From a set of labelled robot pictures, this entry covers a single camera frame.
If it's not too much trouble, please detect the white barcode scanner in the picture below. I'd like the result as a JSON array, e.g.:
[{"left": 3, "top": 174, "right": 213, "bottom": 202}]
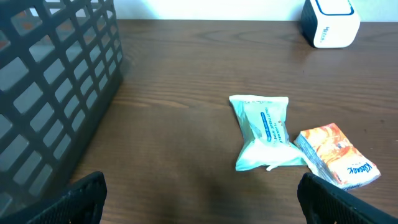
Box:
[{"left": 300, "top": 0, "right": 361, "bottom": 49}]

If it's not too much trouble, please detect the grey plastic mesh basket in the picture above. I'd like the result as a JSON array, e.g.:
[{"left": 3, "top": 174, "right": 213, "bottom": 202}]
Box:
[{"left": 1, "top": 0, "right": 123, "bottom": 217}]

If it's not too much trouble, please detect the teal wet wipes pack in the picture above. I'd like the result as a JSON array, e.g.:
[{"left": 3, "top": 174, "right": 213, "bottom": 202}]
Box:
[{"left": 229, "top": 95, "right": 307, "bottom": 172}]

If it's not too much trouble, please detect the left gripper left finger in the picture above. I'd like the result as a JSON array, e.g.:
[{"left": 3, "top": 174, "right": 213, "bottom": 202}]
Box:
[{"left": 0, "top": 170, "right": 108, "bottom": 224}]

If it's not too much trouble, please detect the orange tissue pack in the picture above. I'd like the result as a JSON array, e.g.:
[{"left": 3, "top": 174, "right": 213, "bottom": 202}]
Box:
[{"left": 294, "top": 123, "right": 381, "bottom": 190}]

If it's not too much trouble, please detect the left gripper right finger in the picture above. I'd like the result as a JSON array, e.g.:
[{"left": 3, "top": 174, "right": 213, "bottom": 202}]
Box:
[{"left": 297, "top": 172, "right": 397, "bottom": 224}]

